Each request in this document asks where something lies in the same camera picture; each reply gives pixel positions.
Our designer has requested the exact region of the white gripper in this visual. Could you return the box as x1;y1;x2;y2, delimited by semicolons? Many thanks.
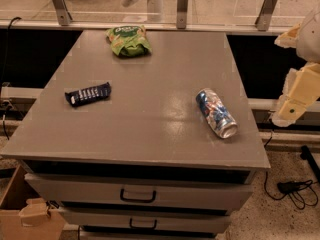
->
271;4;320;127

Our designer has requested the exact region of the green rice chip bag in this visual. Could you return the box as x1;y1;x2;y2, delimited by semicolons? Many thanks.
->
106;25;152;57

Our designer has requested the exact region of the dark blue rxbar wrapper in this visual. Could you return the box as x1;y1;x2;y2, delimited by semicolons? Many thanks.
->
65;82;111;107

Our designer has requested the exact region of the blue silver soda can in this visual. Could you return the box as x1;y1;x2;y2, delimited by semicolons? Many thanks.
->
196;88;238;139

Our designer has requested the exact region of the grey drawer cabinet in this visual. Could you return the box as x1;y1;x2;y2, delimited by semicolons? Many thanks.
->
2;30;269;240

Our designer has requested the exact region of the brown cardboard box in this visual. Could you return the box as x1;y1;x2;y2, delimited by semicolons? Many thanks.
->
0;166;65;240

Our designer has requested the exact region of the right metal rail bracket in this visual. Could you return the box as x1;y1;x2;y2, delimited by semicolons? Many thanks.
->
255;0;278;31

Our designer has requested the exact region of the metal rail bracket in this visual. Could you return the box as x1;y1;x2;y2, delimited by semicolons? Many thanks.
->
52;0;72;26
255;0;278;31
176;0;189;29

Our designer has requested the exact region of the black power adapter with cable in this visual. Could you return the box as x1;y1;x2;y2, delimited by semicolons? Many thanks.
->
263;173;319;210

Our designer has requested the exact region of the middle metal rail bracket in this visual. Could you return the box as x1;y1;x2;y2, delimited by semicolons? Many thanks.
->
176;0;189;29

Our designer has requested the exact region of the top drawer black handle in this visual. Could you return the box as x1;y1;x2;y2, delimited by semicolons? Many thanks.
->
120;189;157;203

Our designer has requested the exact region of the drawer black handle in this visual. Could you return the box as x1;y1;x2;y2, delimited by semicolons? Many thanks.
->
129;218;158;230
120;189;157;203

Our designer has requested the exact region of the lower drawer black handle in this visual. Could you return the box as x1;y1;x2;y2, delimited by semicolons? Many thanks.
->
129;218;158;230

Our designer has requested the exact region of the left metal rail bracket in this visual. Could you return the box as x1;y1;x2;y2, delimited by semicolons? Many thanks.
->
52;0;72;26

